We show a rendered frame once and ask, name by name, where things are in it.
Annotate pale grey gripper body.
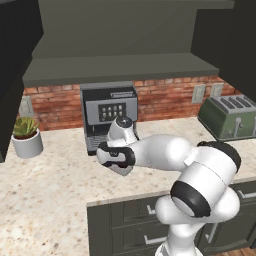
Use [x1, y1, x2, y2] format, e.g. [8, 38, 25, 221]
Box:
[106, 162, 135, 177]

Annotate dark grey cabinet door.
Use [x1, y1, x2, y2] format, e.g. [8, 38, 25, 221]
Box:
[199, 201, 256, 253]

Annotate dark grey drawer front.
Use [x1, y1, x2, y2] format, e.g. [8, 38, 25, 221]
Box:
[232, 180, 256, 205]
[110, 195, 172, 228]
[110, 222, 173, 256]

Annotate grey black coffee machine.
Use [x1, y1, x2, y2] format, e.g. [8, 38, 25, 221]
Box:
[79, 81, 140, 157]

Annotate white plant pot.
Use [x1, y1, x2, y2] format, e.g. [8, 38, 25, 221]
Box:
[11, 128, 45, 160]

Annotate green succulent plant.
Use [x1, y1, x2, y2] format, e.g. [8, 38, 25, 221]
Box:
[12, 116, 41, 138]

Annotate green four-slot toaster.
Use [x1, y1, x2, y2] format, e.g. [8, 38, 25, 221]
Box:
[197, 94, 256, 142]

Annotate silver drawer handle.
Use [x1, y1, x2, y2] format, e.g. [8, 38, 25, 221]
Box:
[236, 189, 256, 200]
[143, 234, 168, 246]
[146, 204, 158, 216]

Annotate grey wall shelf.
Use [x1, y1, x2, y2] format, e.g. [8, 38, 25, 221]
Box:
[36, 0, 236, 10]
[22, 52, 220, 89]

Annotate grey wall outlet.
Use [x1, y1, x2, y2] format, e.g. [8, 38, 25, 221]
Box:
[192, 83, 207, 105]
[17, 95, 35, 118]
[210, 82, 225, 99]

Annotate silver cabinet door handle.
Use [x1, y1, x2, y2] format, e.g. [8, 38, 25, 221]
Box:
[204, 222, 218, 245]

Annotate dark wall cabinet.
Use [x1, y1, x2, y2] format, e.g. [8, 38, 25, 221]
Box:
[190, 0, 256, 104]
[0, 0, 45, 164]

